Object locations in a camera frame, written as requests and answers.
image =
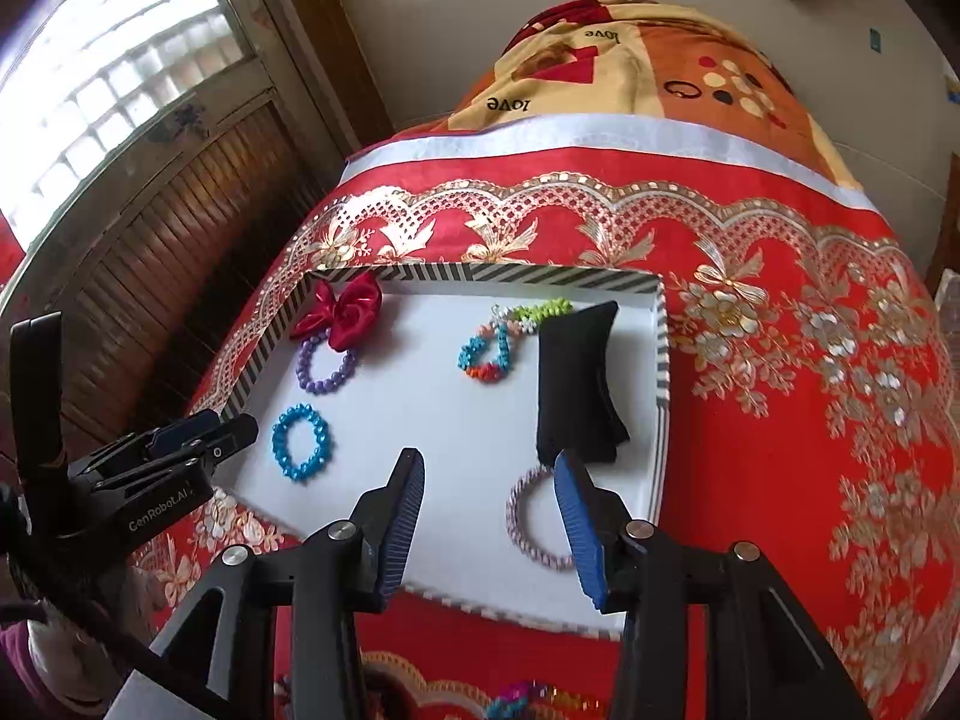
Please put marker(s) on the brown wooden chair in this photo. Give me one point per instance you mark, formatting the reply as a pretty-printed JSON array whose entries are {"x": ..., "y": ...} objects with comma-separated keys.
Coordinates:
[{"x": 949, "y": 225}]

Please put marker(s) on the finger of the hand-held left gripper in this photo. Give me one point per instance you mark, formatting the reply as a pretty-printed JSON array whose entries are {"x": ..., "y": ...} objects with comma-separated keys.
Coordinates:
[
  {"x": 236, "y": 431},
  {"x": 176, "y": 435}
]

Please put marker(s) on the red satin bow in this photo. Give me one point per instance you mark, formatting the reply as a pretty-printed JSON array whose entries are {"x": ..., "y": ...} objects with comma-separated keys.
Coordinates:
[{"x": 349, "y": 311}]

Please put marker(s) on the window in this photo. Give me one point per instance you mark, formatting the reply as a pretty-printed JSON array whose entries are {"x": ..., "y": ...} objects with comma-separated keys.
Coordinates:
[{"x": 112, "y": 90}]

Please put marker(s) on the brown wooden shutter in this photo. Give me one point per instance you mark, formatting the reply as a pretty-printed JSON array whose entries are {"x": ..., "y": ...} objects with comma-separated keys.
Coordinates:
[{"x": 165, "y": 240}]

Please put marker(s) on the person's left forearm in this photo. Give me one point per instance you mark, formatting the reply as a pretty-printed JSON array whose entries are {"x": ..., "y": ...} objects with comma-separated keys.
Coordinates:
[{"x": 30, "y": 660}]

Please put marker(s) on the shiny multicolour bead jewelry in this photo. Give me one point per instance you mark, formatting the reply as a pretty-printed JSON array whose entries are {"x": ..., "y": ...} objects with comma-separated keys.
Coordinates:
[{"x": 510, "y": 701}]

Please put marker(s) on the orange cream printed blanket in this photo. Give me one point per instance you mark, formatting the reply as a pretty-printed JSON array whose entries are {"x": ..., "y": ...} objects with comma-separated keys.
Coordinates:
[{"x": 675, "y": 52}]

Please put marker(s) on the striped jewelry box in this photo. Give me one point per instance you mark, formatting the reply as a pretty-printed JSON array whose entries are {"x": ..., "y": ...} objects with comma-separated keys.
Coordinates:
[{"x": 420, "y": 390}]

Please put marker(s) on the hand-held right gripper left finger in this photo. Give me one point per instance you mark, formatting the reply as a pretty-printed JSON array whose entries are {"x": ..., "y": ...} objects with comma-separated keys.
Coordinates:
[{"x": 397, "y": 525}]

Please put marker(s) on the brown wooden door frame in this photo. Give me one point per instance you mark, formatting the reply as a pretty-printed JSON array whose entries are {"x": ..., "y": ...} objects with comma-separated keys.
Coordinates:
[{"x": 322, "y": 37}]

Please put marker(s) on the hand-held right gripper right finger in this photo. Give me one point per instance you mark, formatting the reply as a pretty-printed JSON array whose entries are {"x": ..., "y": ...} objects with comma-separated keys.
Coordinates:
[{"x": 581, "y": 532}]

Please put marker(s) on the black cloth pad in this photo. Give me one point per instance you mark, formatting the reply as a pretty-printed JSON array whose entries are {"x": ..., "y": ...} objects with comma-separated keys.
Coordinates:
[{"x": 574, "y": 382}]

